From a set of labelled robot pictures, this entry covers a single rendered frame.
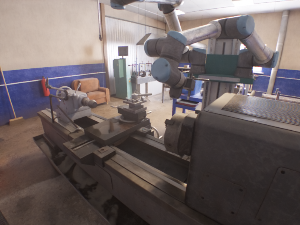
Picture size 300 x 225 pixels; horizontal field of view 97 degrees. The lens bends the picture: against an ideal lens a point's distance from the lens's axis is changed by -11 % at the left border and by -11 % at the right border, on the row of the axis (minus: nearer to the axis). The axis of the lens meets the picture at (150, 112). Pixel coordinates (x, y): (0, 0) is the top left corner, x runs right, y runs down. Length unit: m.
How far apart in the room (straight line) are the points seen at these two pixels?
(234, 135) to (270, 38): 7.38
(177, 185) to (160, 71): 0.64
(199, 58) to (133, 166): 1.24
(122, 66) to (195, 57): 4.05
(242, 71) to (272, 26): 6.31
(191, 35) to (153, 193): 0.90
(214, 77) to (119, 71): 4.15
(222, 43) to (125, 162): 1.57
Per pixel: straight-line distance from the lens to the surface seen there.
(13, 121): 5.02
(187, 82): 0.78
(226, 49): 1.91
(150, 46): 0.76
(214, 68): 1.84
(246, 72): 1.67
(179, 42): 0.66
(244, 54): 1.67
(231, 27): 1.12
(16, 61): 5.00
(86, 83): 5.19
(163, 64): 0.62
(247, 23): 1.11
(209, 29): 1.05
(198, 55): 1.71
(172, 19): 1.56
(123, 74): 5.53
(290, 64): 7.85
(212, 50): 1.88
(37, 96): 5.15
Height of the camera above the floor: 1.53
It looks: 20 degrees down
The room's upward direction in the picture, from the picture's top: straight up
